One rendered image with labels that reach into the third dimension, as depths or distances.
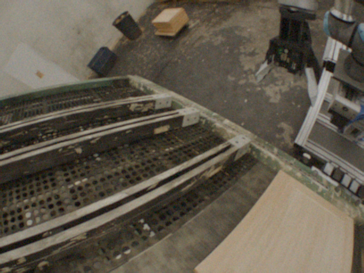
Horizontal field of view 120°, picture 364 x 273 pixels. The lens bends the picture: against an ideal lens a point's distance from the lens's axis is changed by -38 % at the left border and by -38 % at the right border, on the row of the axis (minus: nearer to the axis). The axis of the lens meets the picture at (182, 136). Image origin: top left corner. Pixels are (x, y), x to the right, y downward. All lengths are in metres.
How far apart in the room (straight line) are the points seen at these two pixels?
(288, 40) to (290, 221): 0.51
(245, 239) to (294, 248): 0.16
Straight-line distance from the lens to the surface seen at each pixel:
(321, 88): 1.87
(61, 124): 0.84
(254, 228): 0.52
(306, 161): 0.94
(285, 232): 0.58
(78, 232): 0.39
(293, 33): 0.35
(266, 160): 0.81
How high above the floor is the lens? 1.69
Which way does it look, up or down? 56 degrees down
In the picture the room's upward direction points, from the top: 53 degrees counter-clockwise
